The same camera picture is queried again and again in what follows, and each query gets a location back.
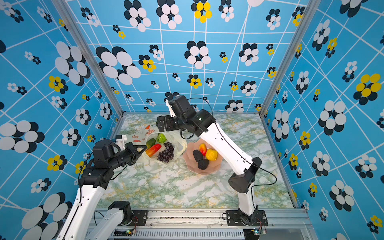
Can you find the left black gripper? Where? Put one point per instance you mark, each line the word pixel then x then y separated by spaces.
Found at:
pixel 134 154

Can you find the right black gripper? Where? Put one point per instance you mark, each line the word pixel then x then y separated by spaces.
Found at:
pixel 162 125

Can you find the green lime fruit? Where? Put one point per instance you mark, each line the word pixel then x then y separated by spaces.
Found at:
pixel 161 138

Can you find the green orange papaya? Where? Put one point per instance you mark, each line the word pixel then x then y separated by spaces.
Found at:
pixel 152 147

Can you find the purple grape bunch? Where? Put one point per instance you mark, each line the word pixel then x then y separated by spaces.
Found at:
pixel 168 154

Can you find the yellow red mango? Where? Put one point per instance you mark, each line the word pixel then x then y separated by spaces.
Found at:
pixel 203 149

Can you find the dark avocado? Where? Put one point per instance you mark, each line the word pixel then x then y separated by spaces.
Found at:
pixel 197 155
pixel 203 164

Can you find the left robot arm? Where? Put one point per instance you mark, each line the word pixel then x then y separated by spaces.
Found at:
pixel 94 180

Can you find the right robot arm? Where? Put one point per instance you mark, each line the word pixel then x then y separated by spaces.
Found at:
pixel 183 116

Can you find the yellow bell pepper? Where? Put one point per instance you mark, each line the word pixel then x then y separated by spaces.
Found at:
pixel 211 155

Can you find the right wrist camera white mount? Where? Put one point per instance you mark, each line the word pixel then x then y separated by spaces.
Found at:
pixel 172 114

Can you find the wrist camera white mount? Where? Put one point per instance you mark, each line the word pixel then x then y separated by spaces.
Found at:
pixel 172 114
pixel 121 140

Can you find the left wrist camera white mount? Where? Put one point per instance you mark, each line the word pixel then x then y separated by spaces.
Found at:
pixel 121 140

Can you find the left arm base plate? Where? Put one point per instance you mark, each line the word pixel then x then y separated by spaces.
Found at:
pixel 134 218

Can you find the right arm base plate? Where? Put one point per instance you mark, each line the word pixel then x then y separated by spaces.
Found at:
pixel 236 218

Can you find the left aluminium corner post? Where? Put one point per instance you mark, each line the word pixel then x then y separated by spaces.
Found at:
pixel 64 12

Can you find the aluminium corner post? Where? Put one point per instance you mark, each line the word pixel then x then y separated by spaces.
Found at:
pixel 64 12
pixel 289 54

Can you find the aluminium front rail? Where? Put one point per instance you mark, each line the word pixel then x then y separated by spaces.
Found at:
pixel 174 224

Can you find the right aluminium corner post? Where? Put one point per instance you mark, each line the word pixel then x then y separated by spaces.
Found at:
pixel 289 54

